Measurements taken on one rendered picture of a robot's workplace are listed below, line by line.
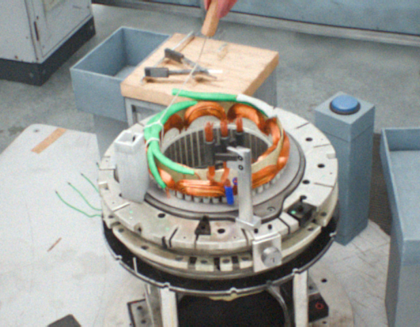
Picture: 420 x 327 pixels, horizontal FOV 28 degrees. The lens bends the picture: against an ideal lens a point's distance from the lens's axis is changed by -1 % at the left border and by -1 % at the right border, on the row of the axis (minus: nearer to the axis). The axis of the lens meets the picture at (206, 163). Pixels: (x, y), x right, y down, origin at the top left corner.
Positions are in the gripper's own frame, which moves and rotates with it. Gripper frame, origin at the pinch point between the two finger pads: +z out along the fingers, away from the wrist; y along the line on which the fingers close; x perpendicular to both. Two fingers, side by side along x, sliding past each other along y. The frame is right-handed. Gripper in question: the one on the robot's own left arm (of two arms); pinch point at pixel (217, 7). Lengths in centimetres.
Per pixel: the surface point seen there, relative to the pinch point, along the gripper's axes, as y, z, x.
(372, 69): -39, 135, 213
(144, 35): -29, 36, 30
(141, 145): 1.2, 16.7, -9.5
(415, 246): 34.0, 16.2, 5.7
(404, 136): 21.8, 18.8, 26.7
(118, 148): -0.4, 17.2, -11.9
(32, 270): -16, 64, -4
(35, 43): -145, 160, 131
